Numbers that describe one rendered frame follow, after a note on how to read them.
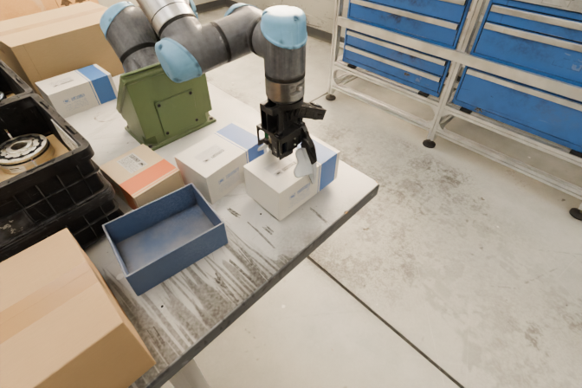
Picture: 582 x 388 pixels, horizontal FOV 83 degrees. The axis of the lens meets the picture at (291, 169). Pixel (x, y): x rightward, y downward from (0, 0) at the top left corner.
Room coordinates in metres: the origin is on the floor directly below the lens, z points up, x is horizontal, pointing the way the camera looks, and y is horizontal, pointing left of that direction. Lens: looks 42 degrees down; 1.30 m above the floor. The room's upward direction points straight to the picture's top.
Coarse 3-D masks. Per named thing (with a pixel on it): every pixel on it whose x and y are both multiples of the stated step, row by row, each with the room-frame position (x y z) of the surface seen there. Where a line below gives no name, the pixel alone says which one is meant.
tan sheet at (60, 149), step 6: (48, 138) 0.63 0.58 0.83; (54, 138) 0.63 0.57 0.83; (54, 144) 0.61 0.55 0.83; (60, 144) 0.61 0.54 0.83; (60, 150) 0.59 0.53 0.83; (66, 150) 0.59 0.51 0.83; (54, 156) 0.56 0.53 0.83; (0, 174) 0.50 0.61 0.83; (6, 174) 0.50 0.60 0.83; (12, 174) 0.50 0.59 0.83; (0, 180) 0.49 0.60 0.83
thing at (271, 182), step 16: (320, 144) 0.64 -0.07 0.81; (256, 160) 0.57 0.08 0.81; (272, 160) 0.57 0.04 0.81; (288, 160) 0.57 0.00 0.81; (320, 160) 0.57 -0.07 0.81; (336, 160) 0.60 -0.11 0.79; (256, 176) 0.52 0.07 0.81; (272, 176) 0.52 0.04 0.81; (288, 176) 0.52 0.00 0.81; (304, 176) 0.52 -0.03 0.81; (320, 176) 0.56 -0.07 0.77; (336, 176) 0.61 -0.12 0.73; (256, 192) 0.52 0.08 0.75; (272, 192) 0.48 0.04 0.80; (288, 192) 0.49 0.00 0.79; (304, 192) 0.52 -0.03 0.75; (272, 208) 0.49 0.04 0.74; (288, 208) 0.49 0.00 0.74
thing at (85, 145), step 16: (32, 96) 0.65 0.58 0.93; (48, 112) 0.59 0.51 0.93; (64, 128) 0.53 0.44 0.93; (80, 144) 0.48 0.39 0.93; (48, 160) 0.43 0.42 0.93; (64, 160) 0.44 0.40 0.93; (80, 160) 0.45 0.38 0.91; (16, 176) 0.39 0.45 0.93; (32, 176) 0.40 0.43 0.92; (48, 176) 0.41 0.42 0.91; (0, 192) 0.36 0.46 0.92; (16, 192) 0.38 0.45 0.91
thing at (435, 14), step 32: (352, 0) 2.19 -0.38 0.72; (384, 0) 2.04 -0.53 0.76; (416, 0) 1.91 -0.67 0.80; (448, 0) 1.78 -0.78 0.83; (352, 32) 2.17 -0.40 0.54; (416, 32) 1.88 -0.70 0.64; (448, 32) 1.76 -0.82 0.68; (352, 64) 2.16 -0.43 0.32; (384, 64) 1.99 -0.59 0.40; (416, 64) 1.84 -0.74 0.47; (448, 64) 1.72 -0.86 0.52
